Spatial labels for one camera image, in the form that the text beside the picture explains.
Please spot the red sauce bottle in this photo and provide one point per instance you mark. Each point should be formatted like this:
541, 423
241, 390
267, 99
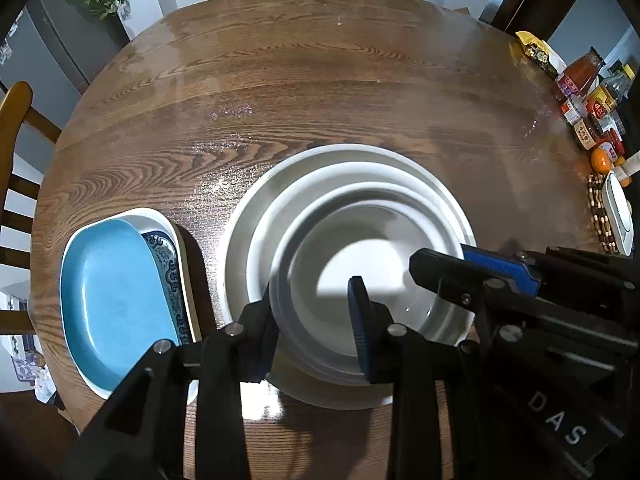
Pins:
580, 72

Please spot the medium white round plate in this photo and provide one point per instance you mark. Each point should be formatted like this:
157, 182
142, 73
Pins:
260, 255

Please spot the orange fruit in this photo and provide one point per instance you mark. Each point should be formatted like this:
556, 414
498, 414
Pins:
601, 159

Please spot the red label jar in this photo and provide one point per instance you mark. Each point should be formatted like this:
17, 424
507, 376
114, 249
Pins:
574, 110

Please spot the white bowl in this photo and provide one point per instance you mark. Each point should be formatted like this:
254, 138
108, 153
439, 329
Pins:
345, 240

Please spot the clear plastic bottle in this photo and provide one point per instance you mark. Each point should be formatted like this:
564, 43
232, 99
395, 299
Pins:
617, 82

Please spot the grey refrigerator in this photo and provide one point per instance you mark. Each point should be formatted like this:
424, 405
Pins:
55, 45

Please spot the blue patterned white plate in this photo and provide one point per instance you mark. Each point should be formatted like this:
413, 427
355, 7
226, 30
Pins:
167, 270

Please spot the dark sauce jar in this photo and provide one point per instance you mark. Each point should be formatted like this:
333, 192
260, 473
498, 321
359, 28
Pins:
589, 132

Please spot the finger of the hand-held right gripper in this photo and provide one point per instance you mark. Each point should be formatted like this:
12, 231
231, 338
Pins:
505, 267
450, 275

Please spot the large white round plate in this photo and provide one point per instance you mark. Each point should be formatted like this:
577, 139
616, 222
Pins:
240, 240

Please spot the yellow snack packet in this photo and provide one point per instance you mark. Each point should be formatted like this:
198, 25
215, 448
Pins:
537, 50

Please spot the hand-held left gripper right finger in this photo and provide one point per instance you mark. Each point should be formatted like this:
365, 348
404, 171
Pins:
360, 330

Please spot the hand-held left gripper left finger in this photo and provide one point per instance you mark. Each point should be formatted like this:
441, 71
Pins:
271, 337

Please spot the wooden bead trivet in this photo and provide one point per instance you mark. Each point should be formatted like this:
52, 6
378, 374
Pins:
600, 215

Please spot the wooden chair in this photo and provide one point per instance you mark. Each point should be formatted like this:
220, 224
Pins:
15, 170

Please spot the small white dish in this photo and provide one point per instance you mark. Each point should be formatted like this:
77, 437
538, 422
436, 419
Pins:
619, 210

